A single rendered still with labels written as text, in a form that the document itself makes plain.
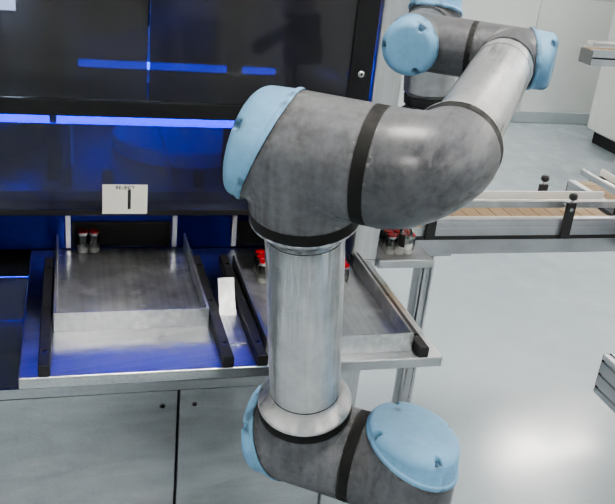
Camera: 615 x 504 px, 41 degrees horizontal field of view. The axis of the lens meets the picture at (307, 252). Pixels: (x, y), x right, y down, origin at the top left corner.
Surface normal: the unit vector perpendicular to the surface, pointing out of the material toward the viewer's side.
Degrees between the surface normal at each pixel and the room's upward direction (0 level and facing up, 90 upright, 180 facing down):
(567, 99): 90
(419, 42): 94
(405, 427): 7
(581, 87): 90
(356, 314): 0
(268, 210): 104
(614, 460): 0
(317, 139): 60
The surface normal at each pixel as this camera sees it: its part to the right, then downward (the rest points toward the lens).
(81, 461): 0.26, 0.41
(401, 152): 0.06, -0.17
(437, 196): 0.40, 0.53
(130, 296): 0.10, -0.91
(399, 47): -0.36, 0.40
